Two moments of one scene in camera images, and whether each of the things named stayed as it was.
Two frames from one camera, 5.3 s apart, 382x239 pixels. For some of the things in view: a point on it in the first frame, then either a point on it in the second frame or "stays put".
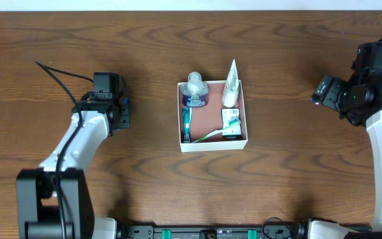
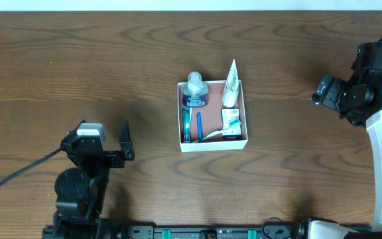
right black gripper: x=329 y=93 stays put
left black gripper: x=124 y=117 -> x=110 y=158
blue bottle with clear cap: x=195 y=91 stays put
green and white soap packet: x=231 y=127 stays put
